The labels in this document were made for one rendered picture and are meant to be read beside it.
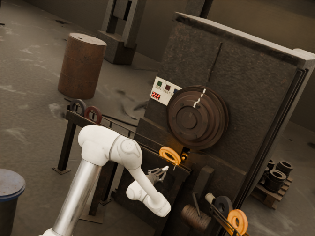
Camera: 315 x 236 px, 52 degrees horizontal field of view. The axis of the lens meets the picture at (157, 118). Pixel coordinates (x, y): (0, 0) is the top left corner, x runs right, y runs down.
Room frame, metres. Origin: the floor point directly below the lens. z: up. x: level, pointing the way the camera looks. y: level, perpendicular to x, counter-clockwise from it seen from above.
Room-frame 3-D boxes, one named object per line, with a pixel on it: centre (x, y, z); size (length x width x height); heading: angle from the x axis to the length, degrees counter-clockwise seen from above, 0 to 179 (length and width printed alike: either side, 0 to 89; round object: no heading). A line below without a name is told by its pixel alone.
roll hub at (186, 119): (2.18, -0.22, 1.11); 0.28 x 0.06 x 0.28; 65
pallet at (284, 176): (3.96, -1.29, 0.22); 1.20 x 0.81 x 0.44; 63
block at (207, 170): (2.18, -0.48, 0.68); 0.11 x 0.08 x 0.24; 155
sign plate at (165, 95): (2.52, 0.00, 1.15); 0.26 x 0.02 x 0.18; 65
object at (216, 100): (2.27, -0.26, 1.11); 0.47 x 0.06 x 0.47; 65
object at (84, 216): (2.26, 0.29, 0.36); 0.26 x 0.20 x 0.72; 100
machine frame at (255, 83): (2.66, -0.45, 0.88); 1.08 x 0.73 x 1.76; 65
